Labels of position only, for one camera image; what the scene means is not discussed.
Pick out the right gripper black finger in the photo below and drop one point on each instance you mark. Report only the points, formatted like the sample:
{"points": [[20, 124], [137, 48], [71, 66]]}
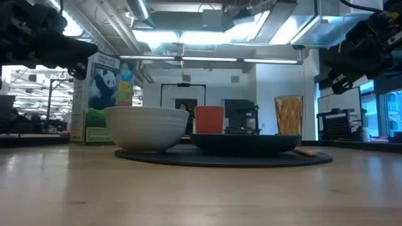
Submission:
{"points": [[343, 84], [337, 59]]}

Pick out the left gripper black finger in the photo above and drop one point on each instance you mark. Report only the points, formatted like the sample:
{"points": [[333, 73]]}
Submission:
{"points": [[78, 71], [83, 50]]}

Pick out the panda cereal box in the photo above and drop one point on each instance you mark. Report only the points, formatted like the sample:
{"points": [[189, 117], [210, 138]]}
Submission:
{"points": [[103, 88]]}

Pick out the white ribbed bowl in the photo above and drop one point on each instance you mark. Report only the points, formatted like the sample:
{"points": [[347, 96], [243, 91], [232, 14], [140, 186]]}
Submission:
{"points": [[146, 128]]}

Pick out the dark teal plate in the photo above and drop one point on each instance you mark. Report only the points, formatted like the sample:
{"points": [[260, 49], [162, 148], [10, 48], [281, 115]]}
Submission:
{"points": [[245, 144]]}

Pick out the white board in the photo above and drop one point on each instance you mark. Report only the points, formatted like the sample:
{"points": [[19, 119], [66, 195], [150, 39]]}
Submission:
{"points": [[340, 100]]}

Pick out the black perforated crate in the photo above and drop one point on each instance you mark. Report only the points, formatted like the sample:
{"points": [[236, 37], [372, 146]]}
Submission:
{"points": [[339, 125]]}

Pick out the tall amber glass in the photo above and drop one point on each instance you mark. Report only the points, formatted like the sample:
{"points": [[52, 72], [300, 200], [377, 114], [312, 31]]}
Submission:
{"points": [[289, 116]]}

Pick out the black monitor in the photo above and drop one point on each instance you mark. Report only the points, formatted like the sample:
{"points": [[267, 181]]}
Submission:
{"points": [[7, 108]]}

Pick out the black coffee machine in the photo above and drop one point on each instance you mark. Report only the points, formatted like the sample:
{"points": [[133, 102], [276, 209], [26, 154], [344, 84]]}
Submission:
{"points": [[240, 116]]}

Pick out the person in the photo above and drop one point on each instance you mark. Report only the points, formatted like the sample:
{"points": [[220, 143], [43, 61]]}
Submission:
{"points": [[184, 107]]}

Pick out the long ceiling light bar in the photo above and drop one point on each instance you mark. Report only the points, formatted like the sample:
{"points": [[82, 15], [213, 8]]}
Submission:
{"points": [[208, 59]]}

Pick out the orange cup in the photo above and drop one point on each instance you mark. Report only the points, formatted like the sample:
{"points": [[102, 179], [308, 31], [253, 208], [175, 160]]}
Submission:
{"points": [[209, 120]]}

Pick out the round dark placemat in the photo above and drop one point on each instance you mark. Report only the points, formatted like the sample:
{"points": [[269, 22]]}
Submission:
{"points": [[226, 160]]}

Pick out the silver ventilation duct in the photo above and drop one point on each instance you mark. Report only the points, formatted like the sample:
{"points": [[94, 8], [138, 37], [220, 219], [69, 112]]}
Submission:
{"points": [[139, 11]]}

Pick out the black door frame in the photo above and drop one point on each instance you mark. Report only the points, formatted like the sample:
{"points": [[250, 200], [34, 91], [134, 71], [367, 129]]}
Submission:
{"points": [[183, 84]]}

